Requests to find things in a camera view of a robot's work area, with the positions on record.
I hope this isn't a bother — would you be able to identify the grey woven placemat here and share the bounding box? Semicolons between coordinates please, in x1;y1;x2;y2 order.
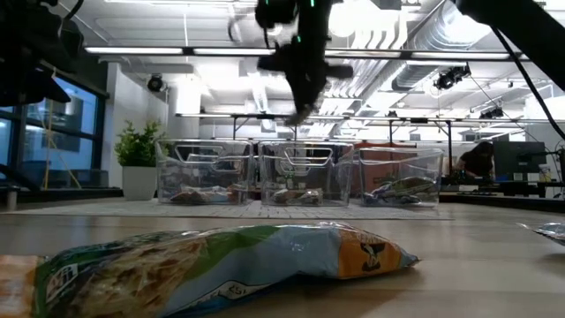
2;198;456;222

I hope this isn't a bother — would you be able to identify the person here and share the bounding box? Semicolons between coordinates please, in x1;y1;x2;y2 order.
456;140;496;181

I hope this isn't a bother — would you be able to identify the black frame rail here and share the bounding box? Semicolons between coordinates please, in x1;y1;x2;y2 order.
0;187;125;204

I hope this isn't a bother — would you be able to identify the black background rig frame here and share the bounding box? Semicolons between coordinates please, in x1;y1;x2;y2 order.
175;112;565;178

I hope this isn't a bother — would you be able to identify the black office desk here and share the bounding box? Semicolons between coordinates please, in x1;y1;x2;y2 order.
440;175;565;199

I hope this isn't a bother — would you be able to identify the clear plastic bin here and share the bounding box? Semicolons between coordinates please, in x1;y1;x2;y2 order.
154;139;257;207
354;146;446;208
257;140;358;208

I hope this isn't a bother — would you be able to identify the silver ventilation duct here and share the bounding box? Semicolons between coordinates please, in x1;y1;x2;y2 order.
390;0;493;92

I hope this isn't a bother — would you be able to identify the yellow cable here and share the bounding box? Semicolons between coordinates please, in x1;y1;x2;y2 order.
41;108;83;191

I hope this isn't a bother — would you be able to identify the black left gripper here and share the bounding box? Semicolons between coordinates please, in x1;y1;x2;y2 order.
0;17;85;107

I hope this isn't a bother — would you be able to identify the green plant in white pot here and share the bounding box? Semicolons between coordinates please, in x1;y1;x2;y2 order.
113;118;171;202

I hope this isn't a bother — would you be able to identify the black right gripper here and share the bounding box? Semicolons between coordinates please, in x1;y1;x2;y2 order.
256;42;355;123

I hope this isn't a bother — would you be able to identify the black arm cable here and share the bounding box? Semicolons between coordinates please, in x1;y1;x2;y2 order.
490;26;565;142

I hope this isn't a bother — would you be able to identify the black monitor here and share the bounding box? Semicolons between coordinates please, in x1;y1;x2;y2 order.
493;140;547;176

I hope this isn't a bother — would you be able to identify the black ceiling spot lamp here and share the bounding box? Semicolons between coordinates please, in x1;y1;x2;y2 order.
478;106;505;120
433;63;472;92
146;73;168;94

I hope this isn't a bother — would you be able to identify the white ceiling light strip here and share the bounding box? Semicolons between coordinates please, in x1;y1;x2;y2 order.
192;47;275;57
410;51;512;61
83;46;185;57

